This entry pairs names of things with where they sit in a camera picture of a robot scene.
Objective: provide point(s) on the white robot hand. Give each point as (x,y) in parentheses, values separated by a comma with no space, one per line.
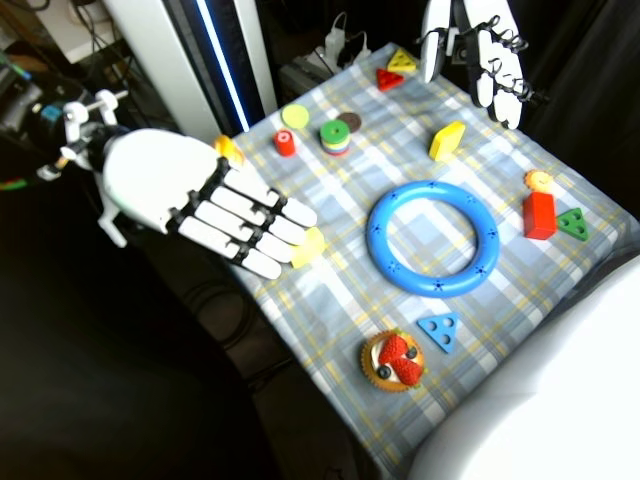
(150,175)
(507,65)

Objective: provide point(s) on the orange yellow small block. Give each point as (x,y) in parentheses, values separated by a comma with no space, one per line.
(227,146)

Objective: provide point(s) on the yellow triangle block with holes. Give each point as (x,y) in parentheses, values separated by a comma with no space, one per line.
(401,61)

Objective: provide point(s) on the red triangle block with holes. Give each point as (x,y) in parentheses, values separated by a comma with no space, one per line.
(388,79)

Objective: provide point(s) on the red cylinder block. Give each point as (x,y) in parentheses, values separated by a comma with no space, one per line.
(284,143)

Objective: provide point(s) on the red rectangular block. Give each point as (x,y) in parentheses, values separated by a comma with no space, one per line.
(540,217)

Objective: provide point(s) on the yellow-green round disc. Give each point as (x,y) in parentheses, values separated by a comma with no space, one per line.
(295,116)

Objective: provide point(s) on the brown round disc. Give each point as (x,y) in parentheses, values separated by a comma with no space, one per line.
(351,121)

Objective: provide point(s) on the green triangle block with holes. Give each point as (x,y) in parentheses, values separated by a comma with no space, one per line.
(572,227)

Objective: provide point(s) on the blue triangle block with holes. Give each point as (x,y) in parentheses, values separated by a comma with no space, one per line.
(442,332)

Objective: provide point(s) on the strawberry toy cupcake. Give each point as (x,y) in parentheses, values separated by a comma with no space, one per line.
(392,362)

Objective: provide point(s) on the white pillar with blue light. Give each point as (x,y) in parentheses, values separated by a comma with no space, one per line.
(170,65)

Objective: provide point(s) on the white power adapter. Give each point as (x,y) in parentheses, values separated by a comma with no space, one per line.
(336,45)

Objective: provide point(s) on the grey box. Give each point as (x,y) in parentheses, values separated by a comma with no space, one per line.
(300,77)

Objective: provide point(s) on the stacked rings with green top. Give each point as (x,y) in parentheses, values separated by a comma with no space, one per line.
(335,136)

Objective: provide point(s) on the blue plaid table cloth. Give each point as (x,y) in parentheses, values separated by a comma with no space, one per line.
(350,280)

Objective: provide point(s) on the white robot body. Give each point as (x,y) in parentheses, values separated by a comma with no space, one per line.
(550,390)

